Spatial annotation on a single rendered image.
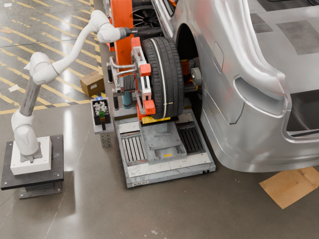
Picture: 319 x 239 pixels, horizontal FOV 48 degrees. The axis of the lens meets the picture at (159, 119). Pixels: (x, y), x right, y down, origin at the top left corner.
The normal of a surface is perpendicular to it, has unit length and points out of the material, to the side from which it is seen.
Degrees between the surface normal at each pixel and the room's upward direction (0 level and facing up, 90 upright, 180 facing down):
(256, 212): 0
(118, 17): 90
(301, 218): 0
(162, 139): 0
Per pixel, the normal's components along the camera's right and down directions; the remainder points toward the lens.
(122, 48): 0.22, 0.70
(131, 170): 0.00, -0.70
